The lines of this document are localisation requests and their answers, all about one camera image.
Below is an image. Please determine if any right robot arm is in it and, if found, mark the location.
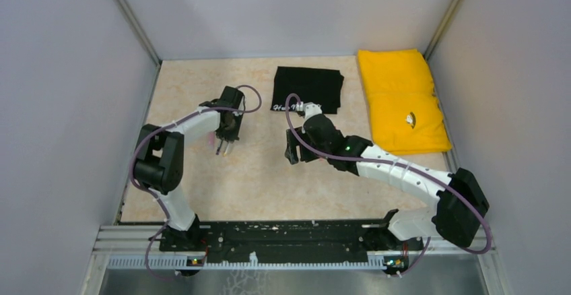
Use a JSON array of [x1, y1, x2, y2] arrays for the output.
[[285, 114, 492, 254]]

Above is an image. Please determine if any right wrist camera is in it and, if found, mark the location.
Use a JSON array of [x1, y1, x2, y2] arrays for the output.
[[294, 102, 323, 119]]

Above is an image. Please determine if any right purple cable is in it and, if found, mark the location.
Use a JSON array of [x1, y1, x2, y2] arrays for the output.
[[284, 93, 494, 277]]

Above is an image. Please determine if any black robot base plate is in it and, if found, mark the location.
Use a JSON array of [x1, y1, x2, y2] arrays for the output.
[[151, 219, 424, 264]]

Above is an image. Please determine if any white yellow marker pen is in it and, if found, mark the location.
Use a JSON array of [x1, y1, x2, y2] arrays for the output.
[[223, 142, 232, 157]]

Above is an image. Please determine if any aluminium frame rail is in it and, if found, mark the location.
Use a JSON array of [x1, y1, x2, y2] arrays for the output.
[[94, 220, 492, 273]]

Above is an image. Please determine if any black folded t-shirt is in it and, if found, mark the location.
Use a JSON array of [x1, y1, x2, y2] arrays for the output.
[[270, 66, 344, 114]]

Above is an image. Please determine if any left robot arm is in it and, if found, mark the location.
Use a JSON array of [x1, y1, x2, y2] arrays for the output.
[[130, 86, 246, 251]]

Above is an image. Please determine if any yellow folded t-shirt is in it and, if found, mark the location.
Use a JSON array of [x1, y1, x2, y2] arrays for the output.
[[357, 49, 452, 155]]

